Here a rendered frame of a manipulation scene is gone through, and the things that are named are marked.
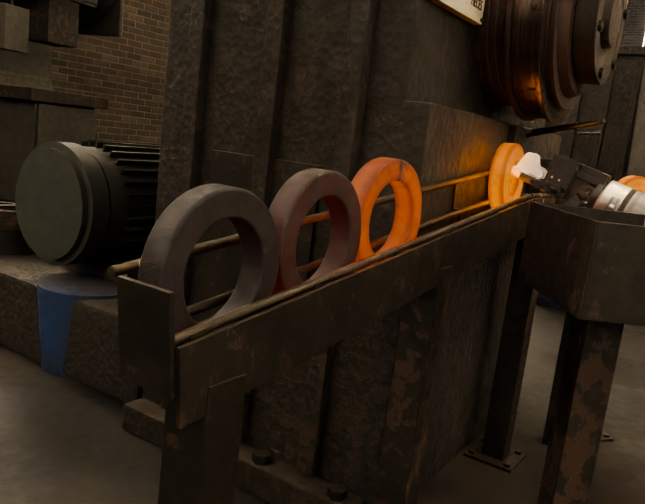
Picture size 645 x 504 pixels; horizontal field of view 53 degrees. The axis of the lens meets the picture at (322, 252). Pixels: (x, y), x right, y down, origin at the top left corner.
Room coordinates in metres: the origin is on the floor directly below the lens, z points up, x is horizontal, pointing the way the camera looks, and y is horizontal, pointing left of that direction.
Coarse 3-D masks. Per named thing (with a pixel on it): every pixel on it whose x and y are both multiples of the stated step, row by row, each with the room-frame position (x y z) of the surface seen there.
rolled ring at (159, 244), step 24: (192, 192) 0.64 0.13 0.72; (216, 192) 0.64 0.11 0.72; (240, 192) 0.67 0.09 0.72; (168, 216) 0.62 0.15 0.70; (192, 216) 0.62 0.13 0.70; (216, 216) 0.64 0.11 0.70; (240, 216) 0.68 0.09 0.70; (264, 216) 0.71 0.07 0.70; (168, 240) 0.60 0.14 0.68; (192, 240) 0.62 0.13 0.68; (240, 240) 0.73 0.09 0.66; (264, 240) 0.71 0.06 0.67; (144, 264) 0.60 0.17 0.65; (168, 264) 0.60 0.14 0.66; (264, 264) 0.72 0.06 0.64; (168, 288) 0.60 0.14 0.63; (240, 288) 0.72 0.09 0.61; (264, 288) 0.72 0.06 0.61
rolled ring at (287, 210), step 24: (312, 168) 0.82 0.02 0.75; (288, 192) 0.77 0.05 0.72; (312, 192) 0.78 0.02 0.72; (336, 192) 0.83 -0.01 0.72; (288, 216) 0.75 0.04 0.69; (336, 216) 0.87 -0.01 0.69; (360, 216) 0.88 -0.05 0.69; (288, 240) 0.75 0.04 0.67; (336, 240) 0.88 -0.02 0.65; (288, 264) 0.76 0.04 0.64; (336, 264) 0.86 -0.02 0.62
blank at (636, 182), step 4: (628, 176) 1.86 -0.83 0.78; (632, 176) 1.85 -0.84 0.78; (636, 176) 1.85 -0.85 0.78; (640, 176) 1.85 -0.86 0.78; (620, 180) 1.85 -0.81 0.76; (624, 180) 1.84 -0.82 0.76; (628, 180) 1.84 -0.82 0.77; (632, 180) 1.84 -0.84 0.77; (636, 180) 1.84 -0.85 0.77; (640, 180) 1.85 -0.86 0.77; (644, 180) 1.86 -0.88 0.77; (624, 184) 1.83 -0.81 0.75; (628, 184) 1.83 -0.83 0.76; (632, 184) 1.84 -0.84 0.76; (636, 184) 1.85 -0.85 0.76; (640, 184) 1.85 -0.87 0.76; (644, 184) 1.86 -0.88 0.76; (636, 188) 1.85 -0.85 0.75; (640, 188) 1.85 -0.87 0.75; (644, 188) 1.86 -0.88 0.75; (644, 192) 1.86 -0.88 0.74
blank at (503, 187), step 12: (504, 144) 1.44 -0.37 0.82; (516, 144) 1.44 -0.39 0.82; (504, 156) 1.40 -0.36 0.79; (516, 156) 1.44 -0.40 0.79; (492, 168) 1.40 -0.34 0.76; (504, 168) 1.39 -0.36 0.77; (492, 180) 1.40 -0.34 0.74; (504, 180) 1.39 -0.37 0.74; (516, 180) 1.48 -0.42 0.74; (492, 192) 1.40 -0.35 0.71; (504, 192) 1.40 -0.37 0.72; (516, 192) 1.47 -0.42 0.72; (492, 204) 1.42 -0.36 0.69; (516, 204) 1.48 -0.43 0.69
